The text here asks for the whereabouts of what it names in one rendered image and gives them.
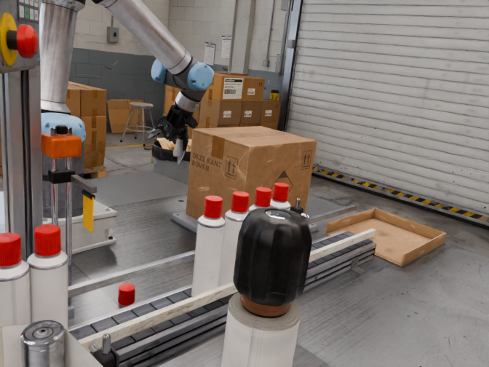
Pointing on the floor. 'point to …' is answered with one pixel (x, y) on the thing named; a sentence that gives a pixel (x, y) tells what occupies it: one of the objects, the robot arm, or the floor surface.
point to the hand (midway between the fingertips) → (164, 151)
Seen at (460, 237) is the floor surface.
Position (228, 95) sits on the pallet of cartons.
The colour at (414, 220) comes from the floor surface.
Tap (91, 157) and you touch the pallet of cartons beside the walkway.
